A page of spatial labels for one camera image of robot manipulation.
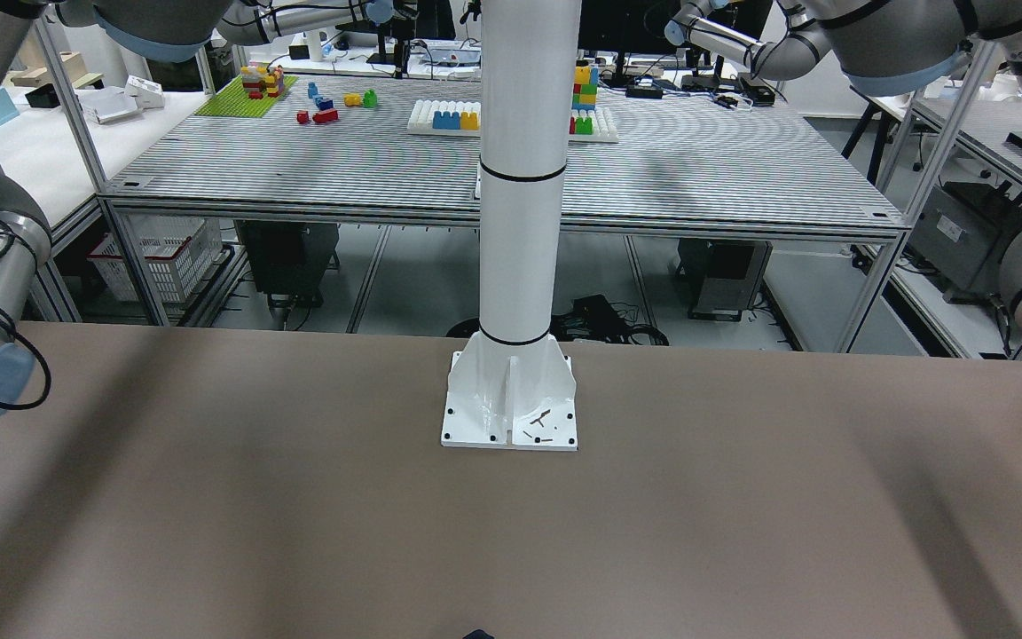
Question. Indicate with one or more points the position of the white block tray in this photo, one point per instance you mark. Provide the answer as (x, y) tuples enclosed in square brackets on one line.
[(470, 118)]

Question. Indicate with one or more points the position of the white plastic basket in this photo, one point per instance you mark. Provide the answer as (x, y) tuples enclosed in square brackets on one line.
[(177, 251)]

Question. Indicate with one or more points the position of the green lego baseplate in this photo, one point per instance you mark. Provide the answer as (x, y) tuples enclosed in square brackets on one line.
[(233, 101)]

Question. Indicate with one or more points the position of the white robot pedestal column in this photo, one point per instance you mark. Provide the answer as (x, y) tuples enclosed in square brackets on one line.
[(512, 387)]

